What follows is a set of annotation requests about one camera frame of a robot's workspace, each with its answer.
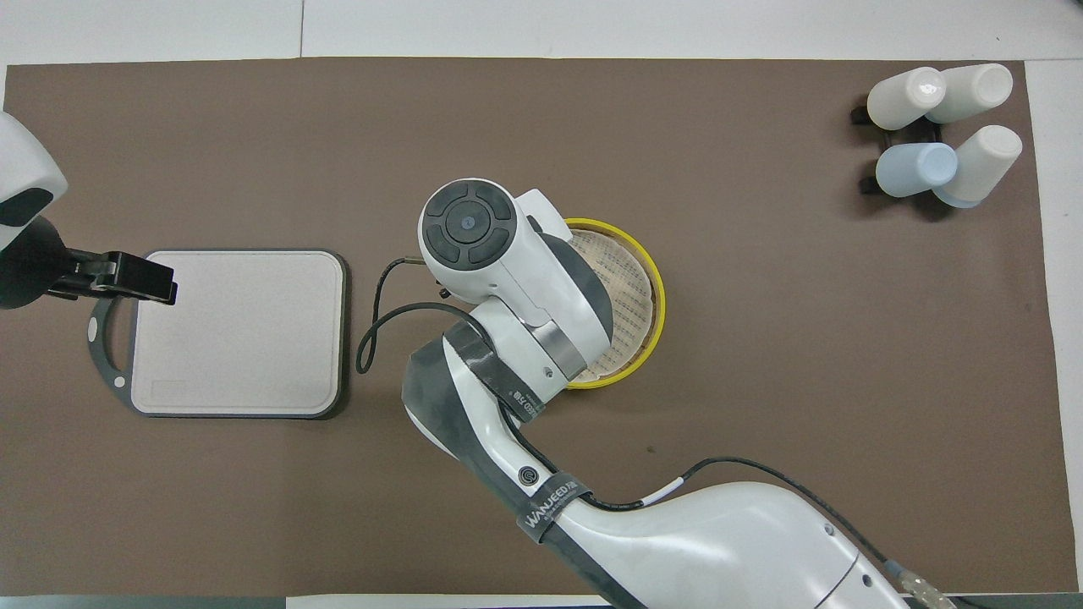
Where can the yellow steamer basket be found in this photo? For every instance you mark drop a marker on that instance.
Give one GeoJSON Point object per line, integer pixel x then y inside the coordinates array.
{"type": "Point", "coordinates": [630, 296]}

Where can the white plastic cup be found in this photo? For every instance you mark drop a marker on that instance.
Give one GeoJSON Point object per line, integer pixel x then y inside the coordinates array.
{"type": "Point", "coordinates": [986, 161]}
{"type": "Point", "coordinates": [977, 89]}

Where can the light blue plastic cup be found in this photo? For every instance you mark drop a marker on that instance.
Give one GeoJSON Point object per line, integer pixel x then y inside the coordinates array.
{"type": "Point", "coordinates": [914, 169]}

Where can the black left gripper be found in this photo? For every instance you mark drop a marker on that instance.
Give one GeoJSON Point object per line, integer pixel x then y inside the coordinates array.
{"type": "Point", "coordinates": [34, 266]}

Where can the cream plastic cup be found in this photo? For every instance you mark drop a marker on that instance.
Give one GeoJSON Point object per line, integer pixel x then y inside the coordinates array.
{"type": "Point", "coordinates": [901, 100]}

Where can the brown table mat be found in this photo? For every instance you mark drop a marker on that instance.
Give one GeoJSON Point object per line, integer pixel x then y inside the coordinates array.
{"type": "Point", "coordinates": [846, 338]}

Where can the black cup rack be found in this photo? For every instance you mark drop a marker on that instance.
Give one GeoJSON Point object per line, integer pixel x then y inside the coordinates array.
{"type": "Point", "coordinates": [870, 184]}

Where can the white cutting board grey rim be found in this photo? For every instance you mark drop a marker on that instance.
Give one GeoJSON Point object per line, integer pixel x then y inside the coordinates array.
{"type": "Point", "coordinates": [245, 338]}

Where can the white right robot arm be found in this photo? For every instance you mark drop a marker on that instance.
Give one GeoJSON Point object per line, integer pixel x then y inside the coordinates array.
{"type": "Point", "coordinates": [719, 541]}

